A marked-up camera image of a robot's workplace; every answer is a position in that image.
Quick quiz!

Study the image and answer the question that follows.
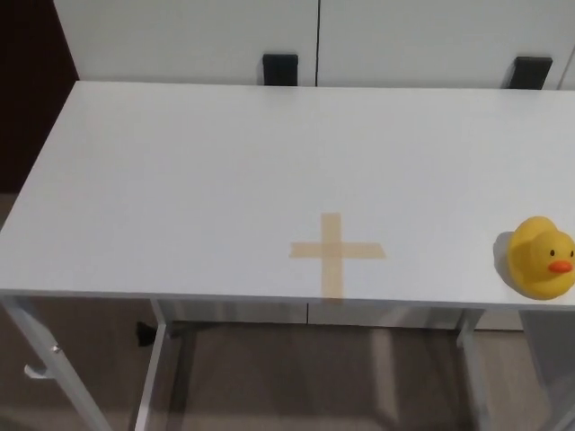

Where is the white desk leg with screw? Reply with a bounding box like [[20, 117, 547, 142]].
[[0, 295, 113, 431]]

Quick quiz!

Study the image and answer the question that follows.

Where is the black panel bracket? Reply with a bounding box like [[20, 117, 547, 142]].
[[262, 53, 299, 87], [509, 56, 553, 91]]

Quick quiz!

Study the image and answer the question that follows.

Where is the black foot under desk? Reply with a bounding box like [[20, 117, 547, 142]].
[[136, 321, 156, 347]]

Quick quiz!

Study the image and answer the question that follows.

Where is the white slanted desk leg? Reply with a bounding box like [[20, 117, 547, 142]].
[[129, 299, 175, 431]]

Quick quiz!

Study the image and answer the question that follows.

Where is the wide grey desk leg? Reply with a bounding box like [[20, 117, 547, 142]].
[[518, 308, 575, 431]]

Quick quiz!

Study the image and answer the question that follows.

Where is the yellow rubber duck toy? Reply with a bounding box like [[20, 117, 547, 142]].
[[507, 215, 575, 301]]

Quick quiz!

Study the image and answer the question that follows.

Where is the white hook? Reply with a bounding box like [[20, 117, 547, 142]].
[[24, 363, 56, 382]]

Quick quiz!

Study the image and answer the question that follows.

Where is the short white desk leg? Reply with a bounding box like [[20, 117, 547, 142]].
[[456, 309, 484, 349]]

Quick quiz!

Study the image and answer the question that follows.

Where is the long beige tape strip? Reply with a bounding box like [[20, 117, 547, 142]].
[[320, 212, 345, 302]]

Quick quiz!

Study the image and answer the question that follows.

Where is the short beige tape strip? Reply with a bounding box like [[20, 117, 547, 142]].
[[289, 241, 387, 261]]

